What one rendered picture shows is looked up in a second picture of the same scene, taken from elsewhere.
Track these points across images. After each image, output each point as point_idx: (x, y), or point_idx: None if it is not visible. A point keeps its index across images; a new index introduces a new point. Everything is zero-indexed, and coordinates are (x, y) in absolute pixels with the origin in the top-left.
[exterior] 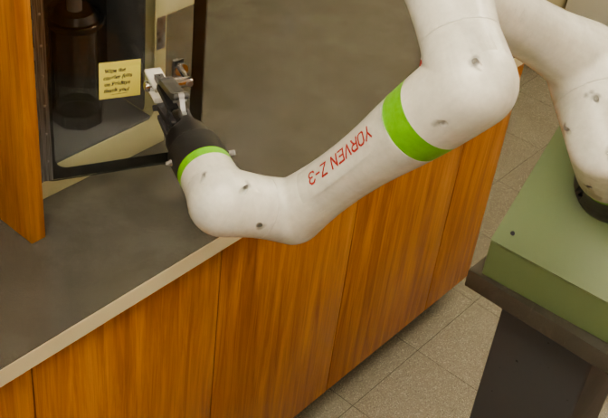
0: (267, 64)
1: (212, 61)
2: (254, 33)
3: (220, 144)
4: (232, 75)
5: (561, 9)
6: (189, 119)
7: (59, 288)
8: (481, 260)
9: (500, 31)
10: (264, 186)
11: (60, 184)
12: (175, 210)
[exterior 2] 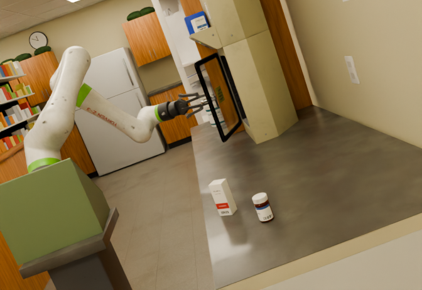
0: (293, 160)
1: (309, 146)
2: (332, 154)
3: (159, 107)
4: (291, 152)
5: (54, 89)
6: (174, 101)
7: (207, 140)
8: (113, 210)
9: (55, 71)
10: (138, 115)
11: (246, 130)
12: (215, 151)
